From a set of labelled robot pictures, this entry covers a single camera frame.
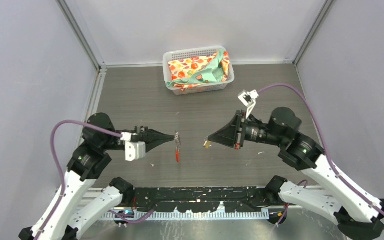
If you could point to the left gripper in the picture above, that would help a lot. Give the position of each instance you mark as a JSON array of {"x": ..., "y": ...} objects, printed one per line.
[{"x": 152, "y": 138}]

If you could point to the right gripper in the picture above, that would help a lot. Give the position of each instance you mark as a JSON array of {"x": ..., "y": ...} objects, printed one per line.
[{"x": 230, "y": 134}]

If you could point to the metal key holder red handle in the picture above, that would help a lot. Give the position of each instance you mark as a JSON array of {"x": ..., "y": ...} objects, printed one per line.
[{"x": 177, "y": 147}]

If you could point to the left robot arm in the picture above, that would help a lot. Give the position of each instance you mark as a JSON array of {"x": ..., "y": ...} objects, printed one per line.
[{"x": 63, "y": 219}]

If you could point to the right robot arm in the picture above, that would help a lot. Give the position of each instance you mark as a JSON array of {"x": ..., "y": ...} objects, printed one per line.
[{"x": 356, "y": 213}]

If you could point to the white plastic basket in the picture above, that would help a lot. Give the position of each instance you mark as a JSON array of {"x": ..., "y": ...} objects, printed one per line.
[{"x": 195, "y": 52}]

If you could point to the colourful patterned cloth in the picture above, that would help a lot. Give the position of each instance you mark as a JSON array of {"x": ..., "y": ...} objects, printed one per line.
[{"x": 197, "y": 71}]

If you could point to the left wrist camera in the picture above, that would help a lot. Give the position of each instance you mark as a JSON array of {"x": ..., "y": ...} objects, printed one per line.
[{"x": 134, "y": 150}]

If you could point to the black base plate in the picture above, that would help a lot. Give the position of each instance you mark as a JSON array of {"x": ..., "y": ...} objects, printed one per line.
[{"x": 245, "y": 199}]

